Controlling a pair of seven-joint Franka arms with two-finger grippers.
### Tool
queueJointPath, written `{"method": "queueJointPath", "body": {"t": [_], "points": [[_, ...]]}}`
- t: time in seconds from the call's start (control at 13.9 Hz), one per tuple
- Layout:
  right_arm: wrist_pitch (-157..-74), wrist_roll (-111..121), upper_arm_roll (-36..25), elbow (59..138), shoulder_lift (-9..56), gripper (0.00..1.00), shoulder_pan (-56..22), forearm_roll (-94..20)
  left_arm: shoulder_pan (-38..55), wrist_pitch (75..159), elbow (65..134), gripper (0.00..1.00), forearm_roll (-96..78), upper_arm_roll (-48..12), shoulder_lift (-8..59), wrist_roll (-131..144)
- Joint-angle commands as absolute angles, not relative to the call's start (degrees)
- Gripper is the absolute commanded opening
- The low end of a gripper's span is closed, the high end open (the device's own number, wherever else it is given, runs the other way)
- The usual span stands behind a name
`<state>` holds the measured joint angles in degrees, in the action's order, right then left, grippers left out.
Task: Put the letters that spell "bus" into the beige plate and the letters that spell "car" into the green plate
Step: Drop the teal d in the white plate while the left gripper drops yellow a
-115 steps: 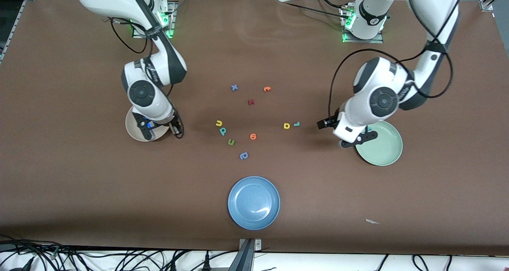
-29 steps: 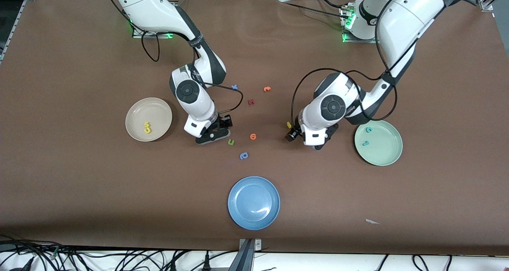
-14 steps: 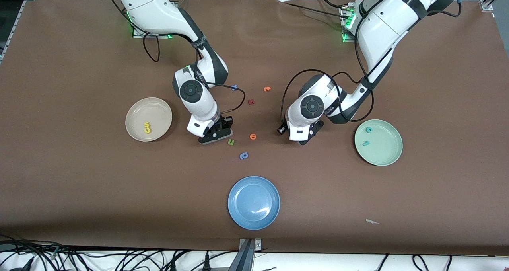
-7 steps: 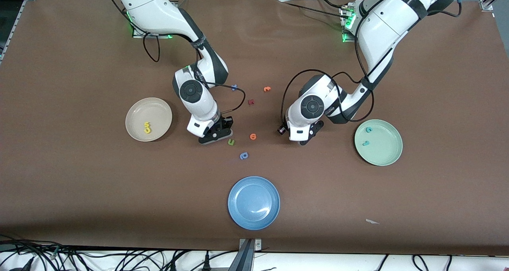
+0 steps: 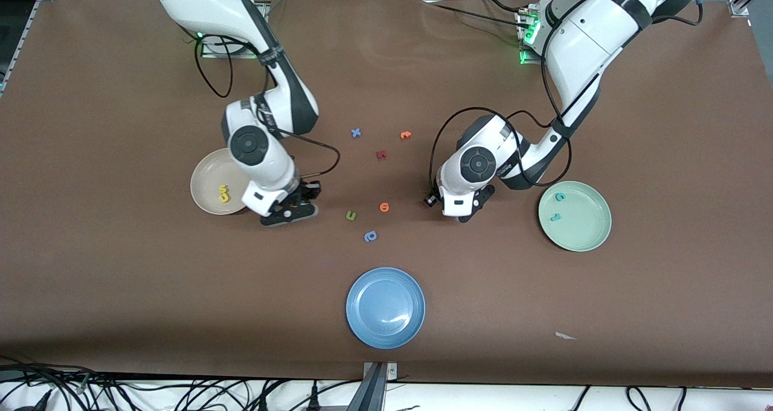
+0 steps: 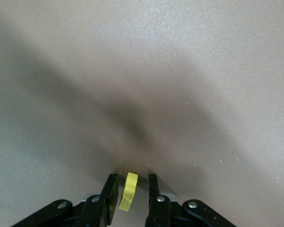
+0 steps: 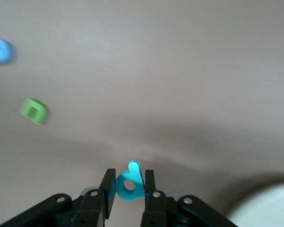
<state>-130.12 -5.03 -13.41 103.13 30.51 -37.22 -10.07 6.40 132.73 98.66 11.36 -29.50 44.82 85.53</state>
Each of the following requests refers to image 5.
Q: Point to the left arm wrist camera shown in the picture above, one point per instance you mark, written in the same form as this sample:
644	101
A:
486	194

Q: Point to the pale green plate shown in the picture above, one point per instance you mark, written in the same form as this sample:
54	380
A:
583	230

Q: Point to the white paper scrap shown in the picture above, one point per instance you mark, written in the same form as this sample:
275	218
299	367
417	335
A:
564	336

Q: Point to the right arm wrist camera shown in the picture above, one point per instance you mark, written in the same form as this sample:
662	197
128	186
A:
290	213

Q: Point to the blue letter a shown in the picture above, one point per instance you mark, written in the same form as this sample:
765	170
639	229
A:
370	236

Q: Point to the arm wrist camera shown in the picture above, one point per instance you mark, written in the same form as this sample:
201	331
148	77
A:
290	213
486	194

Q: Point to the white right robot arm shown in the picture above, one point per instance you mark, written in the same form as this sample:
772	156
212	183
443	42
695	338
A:
211	6

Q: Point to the beige brown plate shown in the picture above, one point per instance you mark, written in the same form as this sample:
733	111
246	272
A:
208	175

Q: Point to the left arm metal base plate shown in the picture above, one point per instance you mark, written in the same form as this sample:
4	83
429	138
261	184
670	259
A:
526	61

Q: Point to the grey metal camera bracket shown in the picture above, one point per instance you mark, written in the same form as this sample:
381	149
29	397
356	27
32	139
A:
375	387

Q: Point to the blue plate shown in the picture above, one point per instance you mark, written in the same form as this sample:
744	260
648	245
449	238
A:
385	308

